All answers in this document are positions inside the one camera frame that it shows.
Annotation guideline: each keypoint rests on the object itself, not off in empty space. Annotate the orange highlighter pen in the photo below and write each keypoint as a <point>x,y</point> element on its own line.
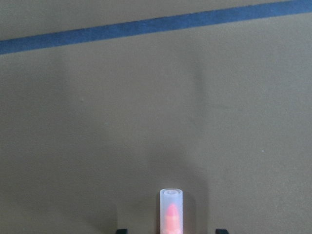
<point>171,211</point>

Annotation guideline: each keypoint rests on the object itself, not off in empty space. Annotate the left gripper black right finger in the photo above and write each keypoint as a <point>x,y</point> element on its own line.
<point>220,231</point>

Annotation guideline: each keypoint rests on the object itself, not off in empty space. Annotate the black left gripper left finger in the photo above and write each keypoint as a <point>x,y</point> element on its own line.
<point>121,231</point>

